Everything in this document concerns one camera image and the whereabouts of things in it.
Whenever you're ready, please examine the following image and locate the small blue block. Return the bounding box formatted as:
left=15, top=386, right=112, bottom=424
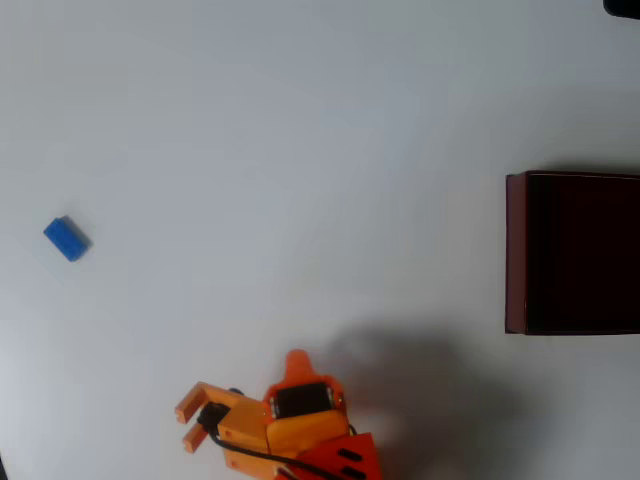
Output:
left=42, top=215, right=94, bottom=263

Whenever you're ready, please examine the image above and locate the dark red box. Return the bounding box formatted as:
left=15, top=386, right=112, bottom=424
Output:
left=504, top=170, right=640, bottom=336

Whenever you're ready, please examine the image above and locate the black object at corner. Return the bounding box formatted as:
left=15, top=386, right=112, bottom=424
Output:
left=602, top=0, right=640, bottom=20

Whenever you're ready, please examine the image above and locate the black camera cable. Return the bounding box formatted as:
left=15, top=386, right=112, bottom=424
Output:
left=208, top=424, right=346, bottom=480

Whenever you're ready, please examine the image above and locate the small black camera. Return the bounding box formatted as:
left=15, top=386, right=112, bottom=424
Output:
left=197, top=401, right=232, bottom=434

